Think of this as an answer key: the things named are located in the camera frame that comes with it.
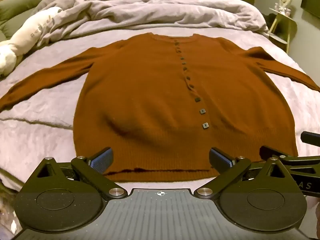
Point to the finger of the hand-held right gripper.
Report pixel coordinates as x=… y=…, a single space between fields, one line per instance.
x=310 y=137
x=267 y=152

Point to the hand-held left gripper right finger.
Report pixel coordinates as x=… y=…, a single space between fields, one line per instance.
x=220 y=158

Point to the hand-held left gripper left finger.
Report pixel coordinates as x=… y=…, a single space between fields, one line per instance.
x=102 y=160

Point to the brown button cardigan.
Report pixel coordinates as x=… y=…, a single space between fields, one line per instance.
x=150 y=92

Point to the yellow side table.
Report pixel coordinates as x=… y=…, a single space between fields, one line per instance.
x=283 y=17

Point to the white body pillow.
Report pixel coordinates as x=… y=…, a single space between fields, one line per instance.
x=25 y=35

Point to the purple duvet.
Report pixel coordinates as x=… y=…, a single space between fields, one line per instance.
x=150 y=7

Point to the green padded headboard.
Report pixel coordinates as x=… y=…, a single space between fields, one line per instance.
x=15 y=12

